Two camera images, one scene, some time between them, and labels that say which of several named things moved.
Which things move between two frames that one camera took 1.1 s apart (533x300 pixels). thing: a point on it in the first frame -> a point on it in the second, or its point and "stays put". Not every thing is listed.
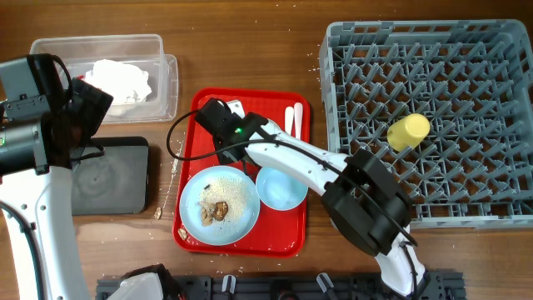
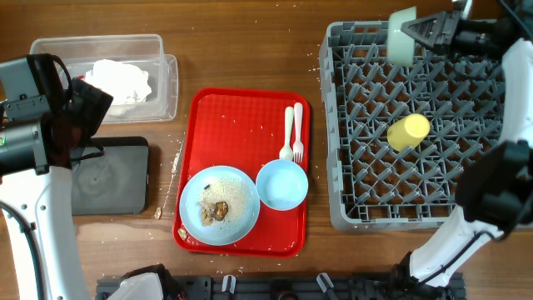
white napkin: [123, 82] stays put
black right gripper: [209, 115] -> [446, 29]
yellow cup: [406, 133] stays put
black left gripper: [95, 111] stays put
